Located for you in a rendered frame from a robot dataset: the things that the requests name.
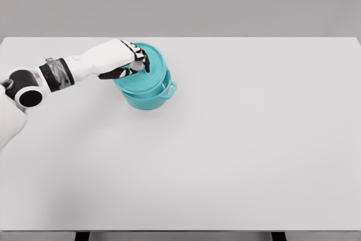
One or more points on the teal pot lid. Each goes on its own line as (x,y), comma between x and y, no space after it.
(153,67)

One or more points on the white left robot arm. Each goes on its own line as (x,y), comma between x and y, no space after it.
(34,85)

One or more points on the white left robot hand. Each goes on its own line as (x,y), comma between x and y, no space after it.
(114,54)

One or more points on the teal pot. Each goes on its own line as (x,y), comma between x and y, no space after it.
(149,100)

